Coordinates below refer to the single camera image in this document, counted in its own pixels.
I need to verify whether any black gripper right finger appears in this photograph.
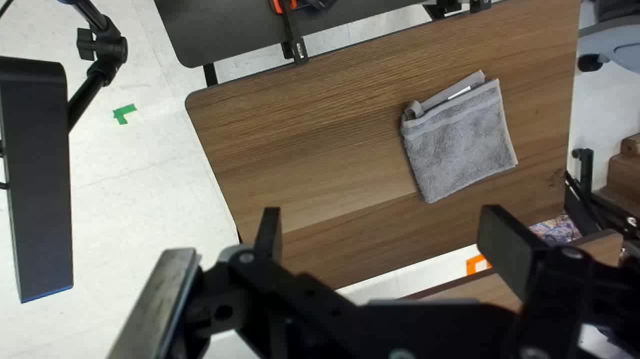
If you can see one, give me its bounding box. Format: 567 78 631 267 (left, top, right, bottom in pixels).
476 205 550 295

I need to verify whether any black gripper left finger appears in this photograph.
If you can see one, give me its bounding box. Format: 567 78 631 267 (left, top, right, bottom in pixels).
253 207 282 261

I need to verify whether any grey towel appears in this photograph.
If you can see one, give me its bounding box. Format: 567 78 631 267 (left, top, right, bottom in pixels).
399 70 518 203

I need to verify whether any grey round robot base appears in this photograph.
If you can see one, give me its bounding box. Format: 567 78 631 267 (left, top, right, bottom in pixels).
575 0 640 74

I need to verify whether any orange tape floor marker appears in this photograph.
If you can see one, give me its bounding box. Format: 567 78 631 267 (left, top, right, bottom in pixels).
466 255 490 275

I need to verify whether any black metal stand right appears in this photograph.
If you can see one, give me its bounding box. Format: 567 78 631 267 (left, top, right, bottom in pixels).
564 147 640 239

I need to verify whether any brown wooden box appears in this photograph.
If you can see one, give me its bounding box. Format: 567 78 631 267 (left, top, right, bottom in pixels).
600 133 640 215

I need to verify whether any orange black clamp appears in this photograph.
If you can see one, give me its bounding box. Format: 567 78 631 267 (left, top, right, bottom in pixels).
267 0 307 64

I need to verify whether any green tape floor marker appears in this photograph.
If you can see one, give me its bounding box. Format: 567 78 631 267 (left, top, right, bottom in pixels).
111 104 138 126

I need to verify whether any dark grey table top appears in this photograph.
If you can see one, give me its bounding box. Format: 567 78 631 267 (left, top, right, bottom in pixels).
154 0 436 68

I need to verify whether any black flat panel on stand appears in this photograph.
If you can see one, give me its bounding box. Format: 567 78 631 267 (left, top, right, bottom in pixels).
0 58 73 303

